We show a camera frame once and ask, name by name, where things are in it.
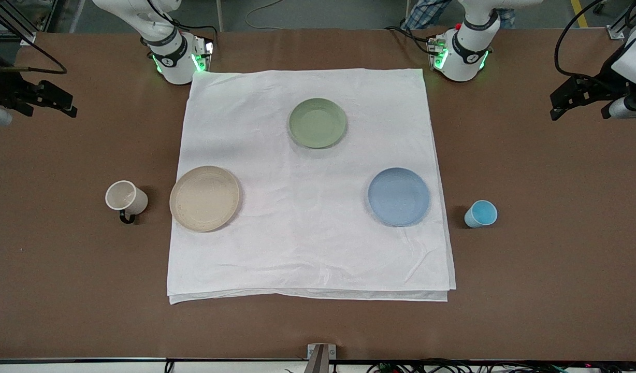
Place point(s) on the beige gray plate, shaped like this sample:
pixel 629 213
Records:
pixel 205 198

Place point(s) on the green plate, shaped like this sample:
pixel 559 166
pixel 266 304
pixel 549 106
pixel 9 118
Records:
pixel 317 123

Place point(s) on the metal bracket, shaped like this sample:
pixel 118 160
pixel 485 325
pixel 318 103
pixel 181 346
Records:
pixel 321 355

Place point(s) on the blue plate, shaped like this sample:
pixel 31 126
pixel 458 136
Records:
pixel 399 196

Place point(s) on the aluminium frame post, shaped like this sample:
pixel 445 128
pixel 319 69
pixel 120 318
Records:
pixel 626 18
pixel 15 20

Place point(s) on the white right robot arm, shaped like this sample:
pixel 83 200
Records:
pixel 175 65

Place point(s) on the white cloth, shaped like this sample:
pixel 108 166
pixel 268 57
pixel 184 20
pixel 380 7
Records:
pixel 307 233

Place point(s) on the blue cup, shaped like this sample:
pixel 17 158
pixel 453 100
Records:
pixel 481 214

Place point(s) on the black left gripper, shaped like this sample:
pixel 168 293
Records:
pixel 607 82

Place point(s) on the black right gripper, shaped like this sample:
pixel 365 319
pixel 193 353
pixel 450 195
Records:
pixel 3 87

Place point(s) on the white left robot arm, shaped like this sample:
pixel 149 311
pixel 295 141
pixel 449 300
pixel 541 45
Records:
pixel 460 59

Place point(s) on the person in plaid clothing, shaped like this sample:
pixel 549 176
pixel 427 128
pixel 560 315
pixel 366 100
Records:
pixel 424 13

